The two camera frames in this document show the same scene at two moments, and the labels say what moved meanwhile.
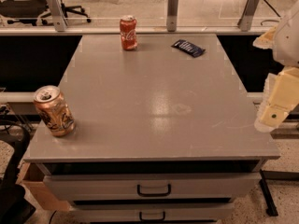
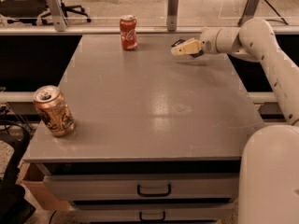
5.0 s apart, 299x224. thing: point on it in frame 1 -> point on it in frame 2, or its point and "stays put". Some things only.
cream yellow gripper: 288,47 -> 207,42
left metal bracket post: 60,21 stays put
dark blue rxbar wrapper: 188,48 stays put
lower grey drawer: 152,212 stays put
